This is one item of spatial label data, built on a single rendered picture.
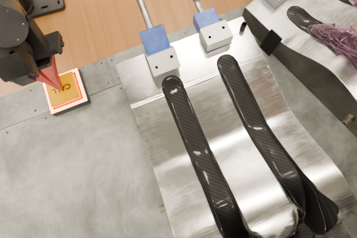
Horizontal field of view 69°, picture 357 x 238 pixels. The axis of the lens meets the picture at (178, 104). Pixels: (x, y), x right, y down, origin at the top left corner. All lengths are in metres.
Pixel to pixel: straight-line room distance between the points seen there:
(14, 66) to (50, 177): 0.26
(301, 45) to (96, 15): 0.46
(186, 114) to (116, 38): 0.27
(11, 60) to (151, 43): 0.21
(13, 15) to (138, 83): 0.21
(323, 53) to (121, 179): 0.45
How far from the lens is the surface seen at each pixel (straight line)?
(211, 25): 0.49
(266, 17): 0.59
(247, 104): 0.48
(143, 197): 0.54
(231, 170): 0.44
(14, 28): 0.42
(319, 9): 0.64
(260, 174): 0.43
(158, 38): 0.46
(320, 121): 0.61
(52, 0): 0.73
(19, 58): 0.42
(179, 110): 0.47
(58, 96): 0.58
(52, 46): 0.51
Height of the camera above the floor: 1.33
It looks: 75 degrees down
